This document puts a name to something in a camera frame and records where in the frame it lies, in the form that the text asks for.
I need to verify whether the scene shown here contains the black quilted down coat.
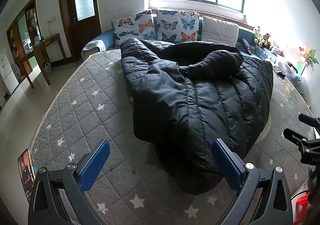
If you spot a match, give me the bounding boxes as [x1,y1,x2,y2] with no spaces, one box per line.
[120,38,273,195]

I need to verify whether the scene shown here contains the grey star quilted mattress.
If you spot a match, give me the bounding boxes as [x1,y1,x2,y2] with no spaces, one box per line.
[31,49,315,224]

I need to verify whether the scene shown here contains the poster on floor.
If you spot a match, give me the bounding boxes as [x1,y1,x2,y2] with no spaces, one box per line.
[17,149,35,202]

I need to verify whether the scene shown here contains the red plastic stool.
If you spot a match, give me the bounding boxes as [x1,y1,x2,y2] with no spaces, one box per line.
[291,190,309,225]

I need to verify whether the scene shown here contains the colourful pinwheel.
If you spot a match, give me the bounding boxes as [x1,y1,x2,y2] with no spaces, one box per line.
[297,43,319,75]

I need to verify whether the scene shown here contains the plush toy dolls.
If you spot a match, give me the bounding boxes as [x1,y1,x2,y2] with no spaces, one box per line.
[253,26,284,57]

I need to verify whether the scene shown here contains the purple small toy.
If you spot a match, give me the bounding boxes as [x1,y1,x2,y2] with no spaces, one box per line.
[241,38,252,55]

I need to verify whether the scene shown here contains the brown wooden table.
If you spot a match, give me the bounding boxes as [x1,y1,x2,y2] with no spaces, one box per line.
[16,33,68,88]

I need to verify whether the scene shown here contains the white refrigerator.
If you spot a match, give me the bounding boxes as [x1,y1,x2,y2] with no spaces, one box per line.
[1,50,18,95]

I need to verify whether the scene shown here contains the white plain pillow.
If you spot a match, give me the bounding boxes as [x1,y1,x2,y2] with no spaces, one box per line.
[201,16,239,47]

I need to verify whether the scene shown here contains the wooden display cabinet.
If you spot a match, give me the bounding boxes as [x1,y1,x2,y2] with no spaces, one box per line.
[6,0,43,82]

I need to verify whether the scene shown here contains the right butterfly pillow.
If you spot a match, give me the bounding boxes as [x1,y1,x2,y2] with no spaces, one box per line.
[157,9,200,42]

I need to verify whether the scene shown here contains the butterfly pillow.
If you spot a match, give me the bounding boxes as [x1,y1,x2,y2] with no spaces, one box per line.
[111,10,156,46]
[157,9,200,42]

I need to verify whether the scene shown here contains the left butterfly pillow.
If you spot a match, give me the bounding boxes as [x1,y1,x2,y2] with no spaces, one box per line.
[111,10,156,46]

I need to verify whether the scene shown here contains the dark brown wooden door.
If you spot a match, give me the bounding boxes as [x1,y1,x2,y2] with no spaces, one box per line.
[59,0,101,62]

